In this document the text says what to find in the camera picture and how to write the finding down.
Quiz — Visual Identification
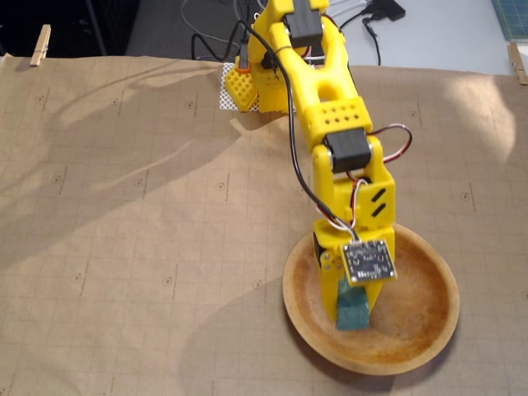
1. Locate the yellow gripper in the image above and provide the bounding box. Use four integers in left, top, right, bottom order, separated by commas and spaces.
312, 219, 398, 323

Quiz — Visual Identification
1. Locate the blue block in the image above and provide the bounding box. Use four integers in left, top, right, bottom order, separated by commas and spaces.
334, 278, 371, 332

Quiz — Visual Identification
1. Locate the yellow robot base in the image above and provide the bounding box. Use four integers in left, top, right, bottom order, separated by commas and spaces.
224, 40, 299, 115

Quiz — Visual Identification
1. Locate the round wooden bowl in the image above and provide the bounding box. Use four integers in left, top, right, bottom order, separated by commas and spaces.
281, 224, 460, 377

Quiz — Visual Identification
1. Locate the brown gridded wrapping paper sheet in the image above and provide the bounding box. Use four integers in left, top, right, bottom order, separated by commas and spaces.
0, 55, 528, 396

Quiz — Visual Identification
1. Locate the wooden clothespin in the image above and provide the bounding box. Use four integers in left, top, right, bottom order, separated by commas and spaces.
29, 24, 53, 68
506, 41, 528, 86

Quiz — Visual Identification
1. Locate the black adapter box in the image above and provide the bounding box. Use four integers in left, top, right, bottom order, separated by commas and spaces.
368, 0, 408, 22

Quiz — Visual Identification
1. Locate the green cutting mat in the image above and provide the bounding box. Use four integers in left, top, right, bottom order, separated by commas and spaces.
492, 0, 528, 42

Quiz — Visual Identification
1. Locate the black wrist camera board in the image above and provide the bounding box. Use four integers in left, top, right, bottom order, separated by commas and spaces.
341, 238, 398, 288

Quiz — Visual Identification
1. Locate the short multicolour board wire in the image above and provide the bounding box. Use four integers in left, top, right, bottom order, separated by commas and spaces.
346, 176, 373, 241

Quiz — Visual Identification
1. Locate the black camera cable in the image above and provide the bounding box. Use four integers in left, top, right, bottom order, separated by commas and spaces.
242, 19, 361, 241

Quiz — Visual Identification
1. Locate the black plug cable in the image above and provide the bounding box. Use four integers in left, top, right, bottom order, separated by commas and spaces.
337, 7, 382, 67

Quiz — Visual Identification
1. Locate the black base cable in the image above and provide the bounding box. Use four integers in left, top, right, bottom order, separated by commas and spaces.
191, 20, 251, 74

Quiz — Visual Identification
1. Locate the grey thin cable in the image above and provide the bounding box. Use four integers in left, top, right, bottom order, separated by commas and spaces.
180, 0, 248, 59

